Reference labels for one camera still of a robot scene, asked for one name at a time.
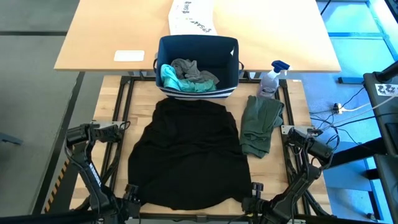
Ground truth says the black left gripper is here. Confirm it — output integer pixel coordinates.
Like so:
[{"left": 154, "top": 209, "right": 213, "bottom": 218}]
[{"left": 118, "top": 184, "right": 142, "bottom": 220}]

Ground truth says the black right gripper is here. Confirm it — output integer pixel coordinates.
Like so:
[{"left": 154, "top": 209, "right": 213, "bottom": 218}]
[{"left": 241, "top": 182, "right": 274, "bottom": 219}]

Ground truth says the dark green button shirt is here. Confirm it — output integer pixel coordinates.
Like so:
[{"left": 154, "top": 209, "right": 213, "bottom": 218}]
[{"left": 239, "top": 95, "right": 285, "bottom": 159}]

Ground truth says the black garment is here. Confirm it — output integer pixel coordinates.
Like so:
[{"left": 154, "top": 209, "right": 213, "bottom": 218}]
[{"left": 127, "top": 97, "right": 253, "bottom": 211}]

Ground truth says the navy white-striped fabric bin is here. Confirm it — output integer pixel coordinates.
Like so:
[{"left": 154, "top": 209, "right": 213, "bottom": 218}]
[{"left": 153, "top": 34, "right": 245, "bottom": 100}]

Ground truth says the yellow black hazard tape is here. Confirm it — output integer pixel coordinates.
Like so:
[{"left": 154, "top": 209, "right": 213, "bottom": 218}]
[{"left": 43, "top": 158, "right": 71, "bottom": 214}]

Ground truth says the black cart crossbar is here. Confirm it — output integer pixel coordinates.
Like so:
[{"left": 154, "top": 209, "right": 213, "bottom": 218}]
[{"left": 329, "top": 136, "right": 389, "bottom": 170}]

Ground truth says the clear spray bottle blue trigger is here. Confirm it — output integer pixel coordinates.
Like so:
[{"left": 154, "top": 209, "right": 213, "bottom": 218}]
[{"left": 256, "top": 60, "right": 292, "bottom": 100}]

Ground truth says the black floor beam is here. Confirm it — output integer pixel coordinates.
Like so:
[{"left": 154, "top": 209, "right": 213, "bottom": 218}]
[{"left": 32, "top": 72, "right": 85, "bottom": 215}]

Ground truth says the teal garment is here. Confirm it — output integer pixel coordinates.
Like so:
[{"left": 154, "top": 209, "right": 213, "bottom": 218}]
[{"left": 160, "top": 63, "right": 218, "bottom": 93}]

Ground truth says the grey garment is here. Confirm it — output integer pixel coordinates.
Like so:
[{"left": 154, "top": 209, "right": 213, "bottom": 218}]
[{"left": 170, "top": 58, "right": 220, "bottom": 85}]

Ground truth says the white rectangular plate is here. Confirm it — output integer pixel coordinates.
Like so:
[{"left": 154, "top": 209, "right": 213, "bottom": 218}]
[{"left": 114, "top": 50, "right": 146, "bottom": 62}]

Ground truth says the black equipment cart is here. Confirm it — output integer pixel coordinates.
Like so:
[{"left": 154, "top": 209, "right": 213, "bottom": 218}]
[{"left": 363, "top": 60, "right": 398, "bottom": 224}]

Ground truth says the light wooden desk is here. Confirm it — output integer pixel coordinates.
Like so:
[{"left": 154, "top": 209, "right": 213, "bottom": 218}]
[{"left": 53, "top": 0, "right": 342, "bottom": 73}]

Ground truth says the white printed sticker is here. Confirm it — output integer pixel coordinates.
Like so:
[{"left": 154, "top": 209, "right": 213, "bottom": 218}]
[{"left": 374, "top": 83, "right": 398, "bottom": 96}]

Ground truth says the white printed cardboard box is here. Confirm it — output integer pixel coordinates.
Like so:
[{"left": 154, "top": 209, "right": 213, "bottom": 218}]
[{"left": 168, "top": 0, "right": 218, "bottom": 35}]

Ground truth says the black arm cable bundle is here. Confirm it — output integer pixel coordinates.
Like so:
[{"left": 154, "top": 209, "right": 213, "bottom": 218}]
[
  {"left": 285, "top": 161, "right": 331, "bottom": 218},
  {"left": 99, "top": 142, "right": 124, "bottom": 200}
]

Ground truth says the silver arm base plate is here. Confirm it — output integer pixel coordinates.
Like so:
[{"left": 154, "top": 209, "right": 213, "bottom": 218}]
[
  {"left": 280, "top": 125, "right": 323, "bottom": 137},
  {"left": 90, "top": 120, "right": 129, "bottom": 128}
]

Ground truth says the black floor cable tangle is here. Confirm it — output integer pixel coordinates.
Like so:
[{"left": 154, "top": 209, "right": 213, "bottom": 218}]
[{"left": 309, "top": 108, "right": 343, "bottom": 147}]

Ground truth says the black edge rail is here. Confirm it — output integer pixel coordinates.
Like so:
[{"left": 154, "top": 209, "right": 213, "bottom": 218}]
[{"left": 0, "top": 210, "right": 398, "bottom": 224}]

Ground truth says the white cable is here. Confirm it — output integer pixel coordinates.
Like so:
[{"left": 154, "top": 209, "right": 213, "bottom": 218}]
[{"left": 341, "top": 95, "right": 398, "bottom": 113}]

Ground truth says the black power cable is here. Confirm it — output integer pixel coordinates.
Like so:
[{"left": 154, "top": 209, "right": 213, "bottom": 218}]
[{"left": 332, "top": 111, "right": 398, "bottom": 128}]

